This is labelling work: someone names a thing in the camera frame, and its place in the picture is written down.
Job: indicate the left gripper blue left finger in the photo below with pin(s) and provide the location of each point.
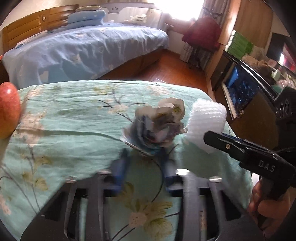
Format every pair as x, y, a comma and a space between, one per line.
118, 169

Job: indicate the blue bed with sheet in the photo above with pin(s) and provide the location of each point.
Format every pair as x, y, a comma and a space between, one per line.
84, 53

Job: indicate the wooden wardrobe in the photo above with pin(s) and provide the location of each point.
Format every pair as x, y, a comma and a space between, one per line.
253, 19

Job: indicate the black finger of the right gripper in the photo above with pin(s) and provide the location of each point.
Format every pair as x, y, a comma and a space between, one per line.
239, 149

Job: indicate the black television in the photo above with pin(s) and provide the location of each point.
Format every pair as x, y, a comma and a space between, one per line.
276, 46

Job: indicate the white foam fruit net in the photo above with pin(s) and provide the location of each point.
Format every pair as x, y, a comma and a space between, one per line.
205, 116

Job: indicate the blue folded pillows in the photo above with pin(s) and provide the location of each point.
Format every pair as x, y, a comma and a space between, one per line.
85, 18

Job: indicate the red jacket on rack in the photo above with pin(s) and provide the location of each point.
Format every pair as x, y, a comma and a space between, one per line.
204, 33

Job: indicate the right hand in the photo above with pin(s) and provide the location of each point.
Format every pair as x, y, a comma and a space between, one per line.
274, 210

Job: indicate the green stacked boxes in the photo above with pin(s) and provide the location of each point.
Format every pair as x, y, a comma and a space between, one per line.
238, 45

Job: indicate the wooden headboard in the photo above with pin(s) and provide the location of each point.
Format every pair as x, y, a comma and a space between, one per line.
48, 19

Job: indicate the red apple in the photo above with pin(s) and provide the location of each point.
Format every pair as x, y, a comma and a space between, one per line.
10, 109

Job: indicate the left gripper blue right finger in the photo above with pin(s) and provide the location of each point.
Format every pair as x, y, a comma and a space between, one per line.
171, 179

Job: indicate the printed paper wrapper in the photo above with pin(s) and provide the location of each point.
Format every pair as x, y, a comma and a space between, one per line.
155, 128

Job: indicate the brown plush toy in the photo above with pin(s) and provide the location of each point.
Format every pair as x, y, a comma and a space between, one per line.
261, 67

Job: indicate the white bed guard rail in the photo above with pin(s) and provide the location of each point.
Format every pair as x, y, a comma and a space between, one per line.
134, 13

